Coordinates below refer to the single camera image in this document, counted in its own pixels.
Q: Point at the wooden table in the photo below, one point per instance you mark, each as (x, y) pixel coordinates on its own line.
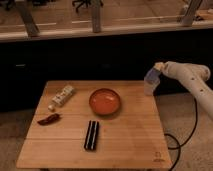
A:
(131, 138)

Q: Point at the red chili pepper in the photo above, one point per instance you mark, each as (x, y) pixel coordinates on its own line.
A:
(49, 120)

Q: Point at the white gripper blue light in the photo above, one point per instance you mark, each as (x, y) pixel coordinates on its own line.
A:
(152, 78)

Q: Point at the black striped sponge block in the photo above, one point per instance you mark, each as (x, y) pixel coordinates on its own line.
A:
(91, 136)

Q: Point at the orange ceramic bowl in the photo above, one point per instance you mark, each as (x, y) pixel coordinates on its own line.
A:
(104, 101)

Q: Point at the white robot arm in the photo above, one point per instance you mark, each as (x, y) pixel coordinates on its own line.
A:
(193, 77)

